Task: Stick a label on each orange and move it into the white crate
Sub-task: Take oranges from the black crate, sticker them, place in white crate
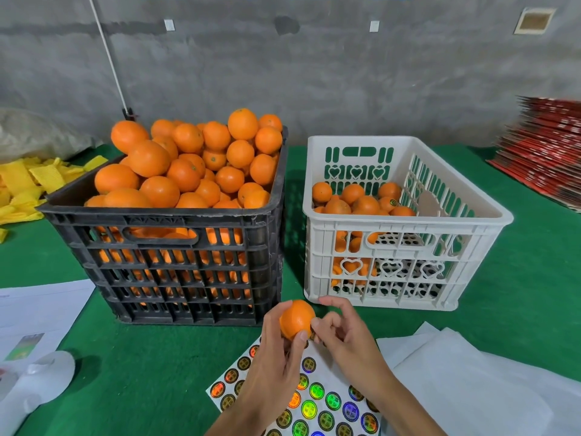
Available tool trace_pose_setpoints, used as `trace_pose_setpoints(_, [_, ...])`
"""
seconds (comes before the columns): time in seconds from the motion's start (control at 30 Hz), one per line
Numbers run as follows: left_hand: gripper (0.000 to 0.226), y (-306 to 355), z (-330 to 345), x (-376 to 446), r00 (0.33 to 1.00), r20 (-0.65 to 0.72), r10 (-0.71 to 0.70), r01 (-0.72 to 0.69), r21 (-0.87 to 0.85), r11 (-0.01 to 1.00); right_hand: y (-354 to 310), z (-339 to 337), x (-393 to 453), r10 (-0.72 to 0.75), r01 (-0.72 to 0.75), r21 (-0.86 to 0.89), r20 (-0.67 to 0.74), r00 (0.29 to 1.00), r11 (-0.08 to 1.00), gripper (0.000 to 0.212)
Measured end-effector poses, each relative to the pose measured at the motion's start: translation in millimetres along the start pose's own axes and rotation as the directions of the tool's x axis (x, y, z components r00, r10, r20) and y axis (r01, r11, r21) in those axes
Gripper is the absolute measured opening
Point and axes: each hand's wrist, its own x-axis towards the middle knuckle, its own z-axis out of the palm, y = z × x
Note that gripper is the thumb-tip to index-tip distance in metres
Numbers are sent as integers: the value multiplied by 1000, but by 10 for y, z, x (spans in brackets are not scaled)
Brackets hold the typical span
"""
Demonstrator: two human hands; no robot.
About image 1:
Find person's right hand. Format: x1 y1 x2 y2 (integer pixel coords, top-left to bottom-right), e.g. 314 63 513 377
311 297 396 396

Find person's left hand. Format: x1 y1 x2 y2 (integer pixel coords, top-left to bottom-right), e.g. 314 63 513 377
238 302 310 423

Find single orange fruit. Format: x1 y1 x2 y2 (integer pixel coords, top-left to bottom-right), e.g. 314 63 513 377
278 299 317 342

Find holographic sticker sheet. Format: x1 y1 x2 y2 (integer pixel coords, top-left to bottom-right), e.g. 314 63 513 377
206 331 382 436

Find heap of labelled oranges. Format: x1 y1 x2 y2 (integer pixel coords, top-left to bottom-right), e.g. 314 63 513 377
311 181 417 278

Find black plastic crate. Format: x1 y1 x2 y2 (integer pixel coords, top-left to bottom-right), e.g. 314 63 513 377
38 131 290 327

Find white plastic crate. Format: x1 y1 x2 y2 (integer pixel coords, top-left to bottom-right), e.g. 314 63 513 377
302 135 515 311

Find pile of oranges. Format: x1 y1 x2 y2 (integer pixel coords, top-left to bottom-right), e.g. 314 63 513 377
84 108 284 300

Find person's right forearm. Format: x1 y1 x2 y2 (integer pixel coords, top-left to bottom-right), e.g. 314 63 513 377
367 377 446 436

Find white backing sheet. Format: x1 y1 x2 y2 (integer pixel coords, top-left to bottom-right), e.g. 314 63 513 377
376 322 555 436
508 354 581 436

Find green felt table cover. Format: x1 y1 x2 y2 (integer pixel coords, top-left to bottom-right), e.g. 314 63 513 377
0 145 581 436

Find white handheld controller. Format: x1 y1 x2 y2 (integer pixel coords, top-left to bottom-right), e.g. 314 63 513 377
0 349 76 436

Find white printed paper sheet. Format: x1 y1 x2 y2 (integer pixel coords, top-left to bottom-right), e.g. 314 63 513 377
0 279 96 360

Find stack of red cardboard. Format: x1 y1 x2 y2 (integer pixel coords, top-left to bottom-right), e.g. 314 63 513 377
488 96 581 213

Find pile of yellow bags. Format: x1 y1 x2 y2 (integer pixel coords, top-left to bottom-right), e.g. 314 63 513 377
0 155 110 243

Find beige woven sack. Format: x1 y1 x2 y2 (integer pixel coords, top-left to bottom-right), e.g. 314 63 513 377
0 107 92 162

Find white pole with black base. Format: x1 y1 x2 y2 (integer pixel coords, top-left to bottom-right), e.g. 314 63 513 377
86 0 137 121

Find beige wall plate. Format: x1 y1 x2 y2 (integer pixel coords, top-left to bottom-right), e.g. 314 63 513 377
514 7 557 35

